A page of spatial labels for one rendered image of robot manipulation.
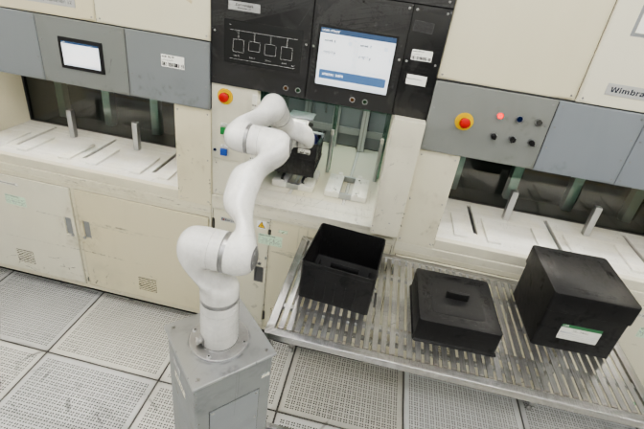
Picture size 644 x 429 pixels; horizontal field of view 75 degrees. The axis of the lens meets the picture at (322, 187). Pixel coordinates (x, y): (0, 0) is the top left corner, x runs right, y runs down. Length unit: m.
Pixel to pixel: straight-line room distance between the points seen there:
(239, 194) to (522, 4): 1.13
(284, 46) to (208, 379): 1.18
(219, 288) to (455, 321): 0.81
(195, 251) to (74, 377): 1.40
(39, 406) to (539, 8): 2.58
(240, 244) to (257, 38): 0.85
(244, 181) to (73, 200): 1.37
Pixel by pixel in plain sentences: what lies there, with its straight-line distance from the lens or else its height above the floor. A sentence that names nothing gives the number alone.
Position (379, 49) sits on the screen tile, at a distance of 1.63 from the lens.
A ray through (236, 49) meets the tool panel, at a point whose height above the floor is 1.55.
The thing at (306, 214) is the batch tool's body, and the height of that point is 0.87.
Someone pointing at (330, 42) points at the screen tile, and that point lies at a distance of 1.65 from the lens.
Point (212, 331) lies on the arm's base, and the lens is 1.40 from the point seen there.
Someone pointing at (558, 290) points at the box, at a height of 1.01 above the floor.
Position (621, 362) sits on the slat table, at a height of 0.76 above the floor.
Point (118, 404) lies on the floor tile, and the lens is 2.36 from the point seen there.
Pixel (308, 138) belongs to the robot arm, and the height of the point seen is 1.25.
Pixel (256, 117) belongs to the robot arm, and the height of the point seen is 1.41.
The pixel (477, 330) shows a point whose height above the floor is 0.86.
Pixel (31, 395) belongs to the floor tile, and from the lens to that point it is 2.51.
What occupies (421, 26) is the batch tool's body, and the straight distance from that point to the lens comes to 1.62.
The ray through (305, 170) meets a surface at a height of 0.98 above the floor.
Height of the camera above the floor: 1.89
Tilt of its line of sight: 28 degrees down
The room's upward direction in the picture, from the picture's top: 8 degrees clockwise
